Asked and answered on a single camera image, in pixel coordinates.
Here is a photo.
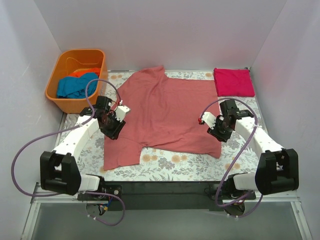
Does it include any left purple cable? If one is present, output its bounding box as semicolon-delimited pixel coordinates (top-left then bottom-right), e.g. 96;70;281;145
11;78;126;227

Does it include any orange plastic basket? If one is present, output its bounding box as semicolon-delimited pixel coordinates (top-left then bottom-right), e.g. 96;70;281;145
45;48;108;114

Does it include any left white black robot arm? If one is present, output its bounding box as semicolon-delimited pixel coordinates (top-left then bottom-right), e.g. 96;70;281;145
40;96;130;200

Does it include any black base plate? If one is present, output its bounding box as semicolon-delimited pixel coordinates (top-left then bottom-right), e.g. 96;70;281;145
77;181;251;218

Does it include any blue t shirt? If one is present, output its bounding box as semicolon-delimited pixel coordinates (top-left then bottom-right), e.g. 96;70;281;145
56;72;99;99

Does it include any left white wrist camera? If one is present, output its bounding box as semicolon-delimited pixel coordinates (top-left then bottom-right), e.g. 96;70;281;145
114;100;131;123

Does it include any aluminium frame rail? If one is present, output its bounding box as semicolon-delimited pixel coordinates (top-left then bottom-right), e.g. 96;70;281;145
21;182;86;240

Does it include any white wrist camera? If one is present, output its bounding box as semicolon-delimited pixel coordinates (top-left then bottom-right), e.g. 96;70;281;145
114;100;131;123
198;111;217;130

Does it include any floral patterned table mat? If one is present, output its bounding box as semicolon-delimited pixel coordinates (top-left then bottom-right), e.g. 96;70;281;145
49;71;270;182

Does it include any orange t shirt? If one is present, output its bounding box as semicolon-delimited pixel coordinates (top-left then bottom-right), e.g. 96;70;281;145
68;67;101;78

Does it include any dusty pink t shirt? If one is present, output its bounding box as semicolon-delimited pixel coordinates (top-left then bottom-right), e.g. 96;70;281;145
103;66;222;170

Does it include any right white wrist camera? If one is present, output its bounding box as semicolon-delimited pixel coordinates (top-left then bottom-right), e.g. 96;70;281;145
198;111;217;130

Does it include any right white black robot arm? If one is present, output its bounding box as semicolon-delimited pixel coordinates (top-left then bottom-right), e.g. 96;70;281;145
198;98;300;199

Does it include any folded magenta t shirt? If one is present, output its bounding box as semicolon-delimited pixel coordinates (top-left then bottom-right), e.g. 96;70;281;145
213;68;255;98

